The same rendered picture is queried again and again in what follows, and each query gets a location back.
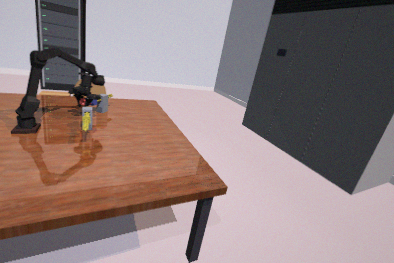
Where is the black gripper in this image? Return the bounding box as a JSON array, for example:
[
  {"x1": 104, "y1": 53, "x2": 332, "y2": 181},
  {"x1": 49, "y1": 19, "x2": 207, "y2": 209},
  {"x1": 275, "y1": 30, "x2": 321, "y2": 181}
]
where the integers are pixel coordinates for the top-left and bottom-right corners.
[{"x1": 69, "y1": 82, "x2": 100, "y2": 107}]

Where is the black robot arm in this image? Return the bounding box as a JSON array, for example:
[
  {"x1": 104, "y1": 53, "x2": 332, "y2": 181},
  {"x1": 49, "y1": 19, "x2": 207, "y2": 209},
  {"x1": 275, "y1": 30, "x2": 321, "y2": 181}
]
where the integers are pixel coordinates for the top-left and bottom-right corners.
[{"x1": 15, "y1": 48, "x2": 105, "y2": 129}]

